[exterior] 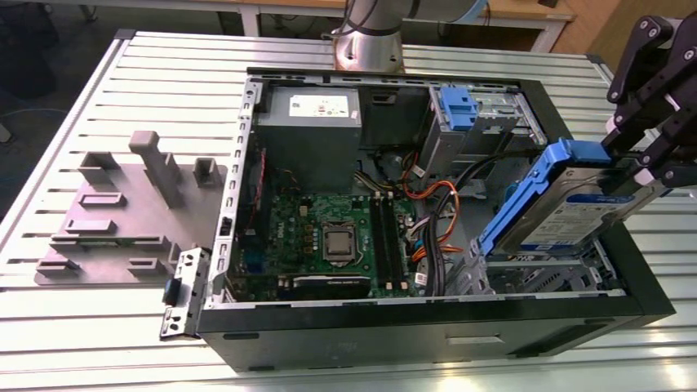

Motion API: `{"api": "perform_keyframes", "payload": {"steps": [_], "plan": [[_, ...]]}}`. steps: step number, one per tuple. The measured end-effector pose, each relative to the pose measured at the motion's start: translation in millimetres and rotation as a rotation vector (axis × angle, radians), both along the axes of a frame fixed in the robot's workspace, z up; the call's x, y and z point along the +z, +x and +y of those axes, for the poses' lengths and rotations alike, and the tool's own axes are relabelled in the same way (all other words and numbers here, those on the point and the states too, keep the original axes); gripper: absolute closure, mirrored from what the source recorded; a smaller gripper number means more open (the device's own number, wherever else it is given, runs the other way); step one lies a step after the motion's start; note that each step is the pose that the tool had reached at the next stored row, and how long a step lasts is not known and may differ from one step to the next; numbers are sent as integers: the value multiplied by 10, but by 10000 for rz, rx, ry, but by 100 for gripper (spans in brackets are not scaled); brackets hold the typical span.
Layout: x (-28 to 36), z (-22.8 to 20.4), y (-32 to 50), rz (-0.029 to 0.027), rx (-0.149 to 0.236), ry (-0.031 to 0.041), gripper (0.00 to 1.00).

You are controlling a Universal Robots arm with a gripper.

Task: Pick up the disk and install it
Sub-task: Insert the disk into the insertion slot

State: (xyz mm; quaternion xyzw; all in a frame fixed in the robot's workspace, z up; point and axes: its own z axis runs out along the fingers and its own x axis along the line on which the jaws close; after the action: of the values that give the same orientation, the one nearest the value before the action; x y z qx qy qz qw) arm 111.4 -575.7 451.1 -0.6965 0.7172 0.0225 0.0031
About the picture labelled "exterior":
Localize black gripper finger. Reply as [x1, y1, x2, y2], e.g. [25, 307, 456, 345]
[597, 40, 697, 221]
[600, 16, 680, 155]

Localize green motherboard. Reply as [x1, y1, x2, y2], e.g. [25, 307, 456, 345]
[236, 191, 432, 301]

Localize black RAM slot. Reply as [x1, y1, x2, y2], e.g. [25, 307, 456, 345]
[369, 190, 396, 291]
[383, 190, 410, 291]

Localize grey optical drive cage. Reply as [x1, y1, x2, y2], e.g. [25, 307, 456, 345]
[418, 83, 549, 180]

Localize grey power supply unit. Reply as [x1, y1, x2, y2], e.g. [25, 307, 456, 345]
[253, 85, 364, 195]

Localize CPU socket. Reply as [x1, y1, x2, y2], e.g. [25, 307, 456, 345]
[319, 222, 365, 269]

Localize blue plastic drive latch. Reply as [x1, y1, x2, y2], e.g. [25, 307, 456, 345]
[440, 87, 478, 131]

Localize silver CPU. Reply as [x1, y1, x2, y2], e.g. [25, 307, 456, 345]
[325, 233, 355, 256]

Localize grey parts rack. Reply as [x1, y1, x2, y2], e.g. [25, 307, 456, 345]
[32, 130, 229, 287]

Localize black cable bundle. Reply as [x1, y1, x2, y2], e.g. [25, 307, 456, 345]
[424, 145, 545, 297]

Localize yellow black board wires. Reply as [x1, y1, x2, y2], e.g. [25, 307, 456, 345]
[352, 169, 396, 193]

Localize black PC case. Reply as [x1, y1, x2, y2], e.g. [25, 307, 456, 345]
[195, 67, 680, 372]

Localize grey metal disk bay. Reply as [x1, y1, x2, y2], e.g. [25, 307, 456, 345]
[468, 238, 604, 295]

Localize hard disk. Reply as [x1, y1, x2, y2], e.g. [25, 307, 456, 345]
[478, 138, 664, 258]

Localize dark office chair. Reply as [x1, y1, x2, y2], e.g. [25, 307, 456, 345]
[0, 0, 61, 99]

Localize black graphics card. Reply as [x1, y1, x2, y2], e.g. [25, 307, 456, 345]
[277, 274, 372, 301]

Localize orange red wire bundle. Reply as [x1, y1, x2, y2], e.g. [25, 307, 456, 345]
[403, 149, 465, 270]

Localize white table frame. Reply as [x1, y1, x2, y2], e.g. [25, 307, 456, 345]
[217, 0, 349, 38]

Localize brown wooden cabinet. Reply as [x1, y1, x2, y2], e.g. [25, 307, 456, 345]
[549, 0, 697, 107]

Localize light wooden desk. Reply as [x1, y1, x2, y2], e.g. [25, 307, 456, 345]
[434, 0, 578, 54]

